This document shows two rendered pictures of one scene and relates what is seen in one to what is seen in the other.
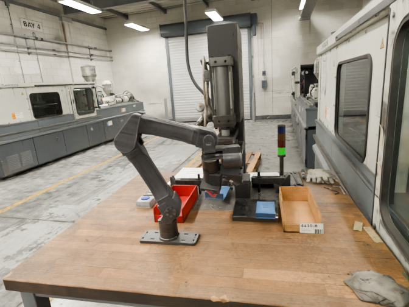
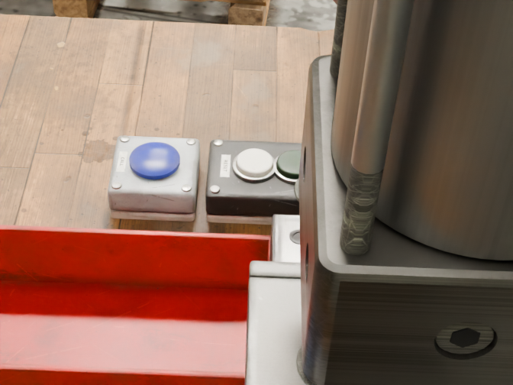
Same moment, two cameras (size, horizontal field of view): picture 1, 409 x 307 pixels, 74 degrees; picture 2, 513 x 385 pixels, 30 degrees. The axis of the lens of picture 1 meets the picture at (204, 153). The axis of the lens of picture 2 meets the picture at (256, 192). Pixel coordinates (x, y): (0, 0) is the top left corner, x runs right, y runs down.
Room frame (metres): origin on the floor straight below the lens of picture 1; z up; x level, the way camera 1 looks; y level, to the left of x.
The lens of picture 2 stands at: (1.10, -0.28, 1.45)
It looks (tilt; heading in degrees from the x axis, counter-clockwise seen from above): 45 degrees down; 77
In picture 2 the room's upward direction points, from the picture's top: 3 degrees clockwise
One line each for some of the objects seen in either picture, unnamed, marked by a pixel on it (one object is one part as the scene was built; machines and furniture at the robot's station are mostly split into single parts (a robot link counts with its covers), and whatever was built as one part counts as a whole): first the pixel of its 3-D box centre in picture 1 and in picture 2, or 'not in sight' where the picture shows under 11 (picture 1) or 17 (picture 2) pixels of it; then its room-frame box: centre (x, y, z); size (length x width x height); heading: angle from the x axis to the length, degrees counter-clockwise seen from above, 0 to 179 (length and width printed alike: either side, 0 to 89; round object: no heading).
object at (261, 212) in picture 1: (265, 207); not in sight; (0.96, -0.22, 0.93); 0.15 x 0.07 x 0.03; 167
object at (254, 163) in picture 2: not in sight; (254, 169); (1.23, 0.26, 0.93); 0.03 x 0.03 x 0.02
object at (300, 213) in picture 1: (298, 208); not in sight; (0.94, -0.34, 0.93); 0.25 x 0.13 x 0.08; 167
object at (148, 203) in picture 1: (146, 204); (156, 189); (1.15, 0.28, 0.90); 0.07 x 0.07 x 0.06; 77
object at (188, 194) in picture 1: (177, 201); (87, 322); (1.09, 0.13, 0.93); 0.25 x 0.12 x 0.06; 167
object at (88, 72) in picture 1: (104, 85); not in sight; (8.81, 2.93, 1.60); 2.54 x 0.84 x 1.26; 164
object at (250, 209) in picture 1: (255, 209); not in sight; (1.00, -0.19, 0.91); 0.17 x 0.16 x 0.02; 77
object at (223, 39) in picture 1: (226, 75); not in sight; (1.33, -0.13, 1.44); 0.17 x 0.13 x 0.42; 167
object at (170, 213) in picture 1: (169, 210); not in sight; (0.85, 0.13, 1.00); 0.09 x 0.06 x 0.06; 0
